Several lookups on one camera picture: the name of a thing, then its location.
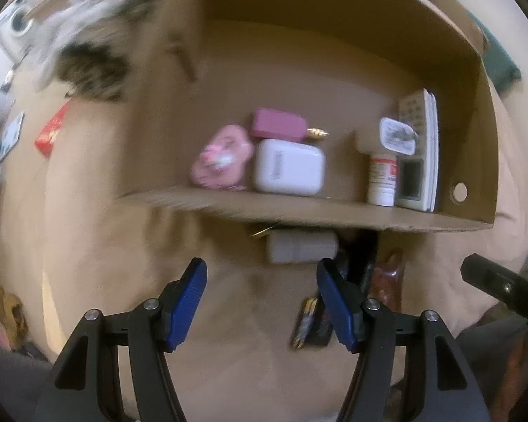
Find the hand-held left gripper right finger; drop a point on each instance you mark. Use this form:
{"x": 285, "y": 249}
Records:
{"x": 339, "y": 307}

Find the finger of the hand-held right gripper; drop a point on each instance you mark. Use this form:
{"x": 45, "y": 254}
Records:
{"x": 501, "y": 283}

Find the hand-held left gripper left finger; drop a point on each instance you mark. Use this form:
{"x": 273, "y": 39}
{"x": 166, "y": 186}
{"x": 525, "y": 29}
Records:
{"x": 185, "y": 303}

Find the white block outside box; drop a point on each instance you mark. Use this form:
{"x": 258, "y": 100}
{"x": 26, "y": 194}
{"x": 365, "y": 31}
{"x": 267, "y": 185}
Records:
{"x": 299, "y": 246}

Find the white red-labelled pill bottle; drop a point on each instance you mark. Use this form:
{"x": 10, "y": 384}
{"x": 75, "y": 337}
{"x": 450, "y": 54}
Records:
{"x": 382, "y": 180}

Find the white remote control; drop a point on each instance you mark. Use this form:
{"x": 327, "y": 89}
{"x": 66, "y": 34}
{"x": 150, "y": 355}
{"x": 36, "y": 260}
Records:
{"x": 411, "y": 176}

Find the pink patterned case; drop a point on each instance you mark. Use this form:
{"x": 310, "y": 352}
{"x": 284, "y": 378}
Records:
{"x": 220, "y": 158}

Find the white plastic case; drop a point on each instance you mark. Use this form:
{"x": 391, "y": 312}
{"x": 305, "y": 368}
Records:
{"x": 286, "y": 167}

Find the magenta rectangular case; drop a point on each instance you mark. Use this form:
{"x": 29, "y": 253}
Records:
{"x": 275, "y": 124}

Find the brown cardboard box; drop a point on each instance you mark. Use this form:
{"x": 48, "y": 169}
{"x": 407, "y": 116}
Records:
{"x": 334, "y": 74}

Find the black battery pack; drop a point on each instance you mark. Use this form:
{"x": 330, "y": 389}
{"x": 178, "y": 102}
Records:
{"x": 308, "y": 321}

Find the person's right leg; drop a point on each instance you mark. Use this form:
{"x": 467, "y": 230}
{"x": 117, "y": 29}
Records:
{"x": 479, "y": 338}

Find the person's leg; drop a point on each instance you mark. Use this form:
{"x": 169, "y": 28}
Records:
{"x": 479, "y": 338}
{"x": 13, "y": 378}

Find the person's left leg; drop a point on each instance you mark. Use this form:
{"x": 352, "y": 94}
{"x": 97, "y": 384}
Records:
{"x": 13, "y": 378}

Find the red packet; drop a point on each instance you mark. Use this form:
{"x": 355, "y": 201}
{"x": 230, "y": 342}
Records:
{"x": 50, "y": 132}

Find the teal cushion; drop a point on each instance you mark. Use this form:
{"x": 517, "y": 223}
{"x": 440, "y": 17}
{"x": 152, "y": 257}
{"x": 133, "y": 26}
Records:
{"x": 501, "y": 61}

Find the pale blue bathroom scale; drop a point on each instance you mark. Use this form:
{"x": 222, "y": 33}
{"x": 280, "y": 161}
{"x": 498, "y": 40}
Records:
{"x": 11, "y": 136}

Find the black and white fluffy blanket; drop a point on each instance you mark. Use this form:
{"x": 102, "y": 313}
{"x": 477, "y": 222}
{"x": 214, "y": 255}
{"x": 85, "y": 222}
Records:
{"x": 92, "y": 66}

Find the white washing machine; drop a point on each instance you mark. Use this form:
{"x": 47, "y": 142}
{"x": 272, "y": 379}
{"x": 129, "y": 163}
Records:
{"x": 17, "y": 20}

